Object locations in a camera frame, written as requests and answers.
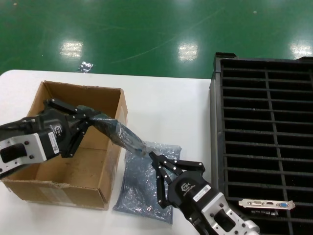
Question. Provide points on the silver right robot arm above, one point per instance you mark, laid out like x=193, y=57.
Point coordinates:
x=252, y=227

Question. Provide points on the shiny foil scrap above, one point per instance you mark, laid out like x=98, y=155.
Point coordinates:
x=85, y=67

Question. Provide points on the flat grey antistatic bag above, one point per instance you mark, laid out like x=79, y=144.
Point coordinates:
x=137, y=186

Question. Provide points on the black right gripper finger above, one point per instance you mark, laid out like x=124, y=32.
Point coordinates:
x=185, y=167
x=162, y=188

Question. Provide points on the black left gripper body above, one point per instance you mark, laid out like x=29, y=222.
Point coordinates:
x=55, y=124

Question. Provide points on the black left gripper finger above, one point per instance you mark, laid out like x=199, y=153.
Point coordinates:
x=74, y=142
x=63, y=107

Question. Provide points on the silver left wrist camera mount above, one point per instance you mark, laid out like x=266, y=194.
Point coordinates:
x=34, y=147

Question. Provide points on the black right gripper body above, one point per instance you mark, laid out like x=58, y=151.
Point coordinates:
x=188, y=193

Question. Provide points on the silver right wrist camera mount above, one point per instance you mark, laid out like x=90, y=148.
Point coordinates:
x=207, y=208

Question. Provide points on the brown cardboard box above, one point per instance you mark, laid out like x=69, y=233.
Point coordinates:
x=61, y=195

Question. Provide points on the black slotted plastic container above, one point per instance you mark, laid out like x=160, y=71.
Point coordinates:
x=217, y=122

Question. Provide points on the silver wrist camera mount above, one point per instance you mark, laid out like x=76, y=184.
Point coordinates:
x=34, y=147
x=207, y=208

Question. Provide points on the graphics card with silver bracket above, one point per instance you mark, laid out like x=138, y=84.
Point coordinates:
x=259, y=203
x=129, y=143

